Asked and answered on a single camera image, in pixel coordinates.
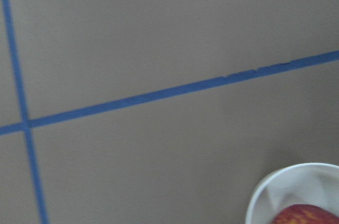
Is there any red yellow apple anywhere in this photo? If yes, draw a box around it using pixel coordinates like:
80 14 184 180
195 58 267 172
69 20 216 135
271 204 338 224

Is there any white bowl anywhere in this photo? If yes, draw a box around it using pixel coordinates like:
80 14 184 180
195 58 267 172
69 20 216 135
245 163 338 223

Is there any brown paper table cover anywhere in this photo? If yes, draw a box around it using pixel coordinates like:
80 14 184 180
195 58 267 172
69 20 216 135
1 0 338 223

